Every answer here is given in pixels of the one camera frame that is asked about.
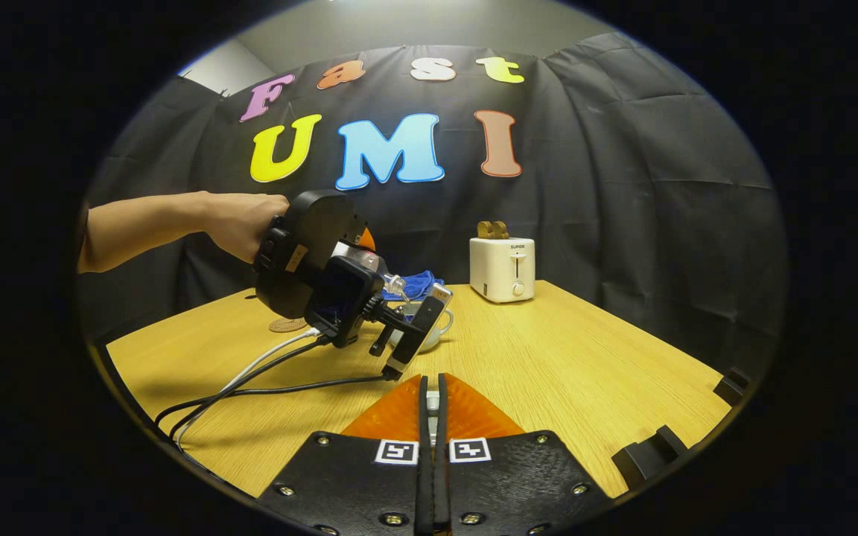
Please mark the round brown coaster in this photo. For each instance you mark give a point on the round brown coaster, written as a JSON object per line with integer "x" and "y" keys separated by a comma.
{"x": 287, "y": 325}

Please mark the white teacup lid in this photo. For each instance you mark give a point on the white teacup lid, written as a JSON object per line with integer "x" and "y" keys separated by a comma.
{"x": 433, "y": 406}

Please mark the blue towel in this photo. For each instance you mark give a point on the blue towel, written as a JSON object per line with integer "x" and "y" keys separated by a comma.
{"x": 418, "y": 283}

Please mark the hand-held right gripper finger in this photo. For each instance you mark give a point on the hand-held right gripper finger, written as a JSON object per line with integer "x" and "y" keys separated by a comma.
{"x": 442, "y": 484}
{"x": 424, "y": 484}

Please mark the white ceramic teacup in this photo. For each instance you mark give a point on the white ceramic teacup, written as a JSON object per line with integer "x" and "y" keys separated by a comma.
{"x": 429, "y": 343}

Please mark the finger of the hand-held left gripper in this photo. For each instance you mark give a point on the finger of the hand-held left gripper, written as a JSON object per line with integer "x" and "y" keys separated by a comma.
{"x": 366, "y": 240}

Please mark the brown toast slice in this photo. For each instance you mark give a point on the brown toast slice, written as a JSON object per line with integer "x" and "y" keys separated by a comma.
{"x": 501, "y": 229}
{"x": 485, "y": 230}

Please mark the clear plastic water bottle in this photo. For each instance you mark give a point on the clear plastic water bottle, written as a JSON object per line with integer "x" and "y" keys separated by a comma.
{"x": 393, "y": 284}

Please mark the black backdrop cloth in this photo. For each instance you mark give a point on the black backdrop cloth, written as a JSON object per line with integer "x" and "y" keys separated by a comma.
{"x": 623, "y": 186}

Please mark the black angular object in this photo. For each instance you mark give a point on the black angular object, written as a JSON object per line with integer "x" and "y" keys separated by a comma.
{"x": 731, "y": 387}
{"x": 649, "y": 452}

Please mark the white toaster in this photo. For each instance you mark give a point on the white toaster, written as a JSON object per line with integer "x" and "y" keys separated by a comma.
{"x": 502, "y": 269}

